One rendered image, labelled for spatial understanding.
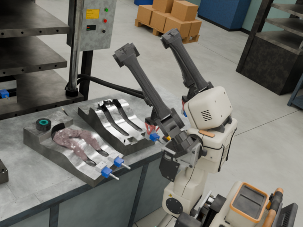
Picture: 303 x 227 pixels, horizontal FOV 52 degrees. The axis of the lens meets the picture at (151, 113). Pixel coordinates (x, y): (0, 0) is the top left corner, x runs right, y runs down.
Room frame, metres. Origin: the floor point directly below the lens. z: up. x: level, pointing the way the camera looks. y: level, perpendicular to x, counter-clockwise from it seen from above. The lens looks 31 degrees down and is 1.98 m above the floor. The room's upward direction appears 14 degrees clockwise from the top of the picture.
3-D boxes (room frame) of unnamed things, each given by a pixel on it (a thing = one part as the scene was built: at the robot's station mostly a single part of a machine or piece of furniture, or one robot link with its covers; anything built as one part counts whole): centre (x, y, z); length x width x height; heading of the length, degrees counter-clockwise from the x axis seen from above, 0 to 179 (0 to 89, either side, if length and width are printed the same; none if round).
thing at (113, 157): (1.29, 0.10, 0.85); 0.13 x 0.05 x 0.05; 67
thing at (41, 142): (1.35, 0.37, 0.85); 0.50 x 0.26 x 0.11; 67
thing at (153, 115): (1.52, -0.03, 1.06); 0.10 x 0.07 x 0.07; 139
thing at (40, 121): (1.37, 0.56, 0.93); 0.08 x 0.08 x 0.04
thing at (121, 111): (1.66, 0.20, 0.92); 0.35 x 0.16 x 0.09; 50
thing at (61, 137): (1.35, 0.37, 0.90); 0.26 x 0.18 x 0.08; 67
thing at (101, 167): (1.20, 0.14, 0.85); 0.13 x 0.05 x 0.05; 67
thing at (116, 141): (1.67, 0.21, 0.87); 0.50 x 0.26 x 0.14; 50
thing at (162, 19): (6.81, 0.11, 0.37); 1.20 x 0.82 x 0.74; 54
